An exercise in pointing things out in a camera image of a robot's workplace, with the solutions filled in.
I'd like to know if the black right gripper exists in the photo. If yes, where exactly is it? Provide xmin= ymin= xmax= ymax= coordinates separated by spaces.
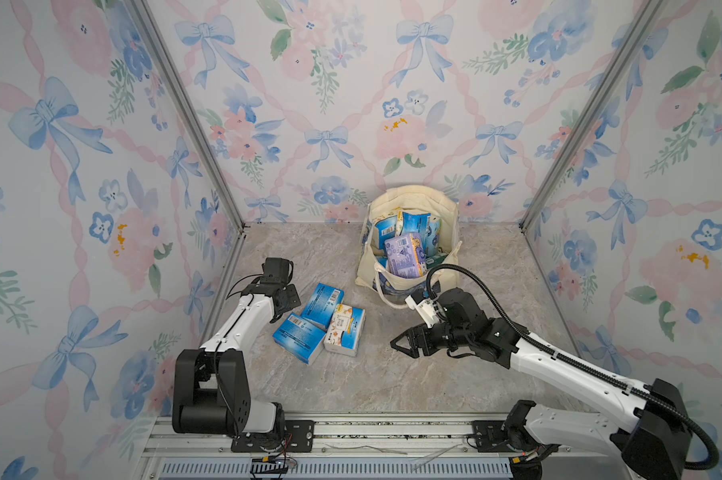
xmin=388 ymin=318 xmax=471 ymax=357

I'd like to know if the floral orange blue tissue pack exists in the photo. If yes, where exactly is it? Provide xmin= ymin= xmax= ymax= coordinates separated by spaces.
xmin=323 ymin=304 xmax=365 ymax=357

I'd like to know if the purple tissue pack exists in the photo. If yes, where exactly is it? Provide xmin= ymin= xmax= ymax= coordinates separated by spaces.
xmin=384 ymin=234 xmax=427 ymax=279

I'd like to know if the cream canvas bag starry print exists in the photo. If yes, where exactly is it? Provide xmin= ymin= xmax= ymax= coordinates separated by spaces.
xmin=355 ymin=185 xmax=461 ymax=309

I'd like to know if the blue tissue pack barcode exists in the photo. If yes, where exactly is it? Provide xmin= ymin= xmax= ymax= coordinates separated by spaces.
xmin=400 ymin=211 xmax=431 ymax=238

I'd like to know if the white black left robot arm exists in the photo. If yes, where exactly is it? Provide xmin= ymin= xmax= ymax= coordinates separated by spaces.
xmin=172 ymin=257 xmax=301 ymax=442

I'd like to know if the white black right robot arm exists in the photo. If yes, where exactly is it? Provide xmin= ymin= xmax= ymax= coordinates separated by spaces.
xmin=391 ymin=288 xmax=693 ymax=479

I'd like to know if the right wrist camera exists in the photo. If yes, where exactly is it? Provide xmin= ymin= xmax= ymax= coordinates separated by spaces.
xmin=406 ymin=296 xmax=441 ymax=328

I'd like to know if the black corrugated cable conduit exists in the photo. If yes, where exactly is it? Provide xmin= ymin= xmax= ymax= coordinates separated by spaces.
xmin=425 ymin=263 xmax=721 ymax=471

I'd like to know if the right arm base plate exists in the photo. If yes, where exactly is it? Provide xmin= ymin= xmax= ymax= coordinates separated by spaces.
xmin=466 ymin=420 xmax=514 ymax=453

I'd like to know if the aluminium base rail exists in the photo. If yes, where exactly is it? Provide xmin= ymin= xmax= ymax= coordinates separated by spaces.
xmin=132 ymin=410 xmax=644 ymax=463

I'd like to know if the grey slotted cable duct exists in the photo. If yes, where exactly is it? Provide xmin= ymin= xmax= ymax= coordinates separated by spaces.
xmin=155 ymin=457 xmax=513 ymax=479

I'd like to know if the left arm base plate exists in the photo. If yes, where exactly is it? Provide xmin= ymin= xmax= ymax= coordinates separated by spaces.
xmin=230 ymin=420 xmax=316 ymax=455

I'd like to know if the left aluminium corner post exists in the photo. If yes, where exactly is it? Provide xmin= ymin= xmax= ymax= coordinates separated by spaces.
xmin=125 ymin=0 xmax=245 ymax=235

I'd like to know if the aluminium corner post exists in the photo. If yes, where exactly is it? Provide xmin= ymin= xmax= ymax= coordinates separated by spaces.
xmin=125 ymin=0 xmax=245 ymax=235
xmin=519 ymin=0 xmax=666 ymax=234

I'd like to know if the right aluminium corner post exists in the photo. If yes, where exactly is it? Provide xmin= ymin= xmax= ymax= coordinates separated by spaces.
xmin=519 ymin=0 xmax=666 ymax=234

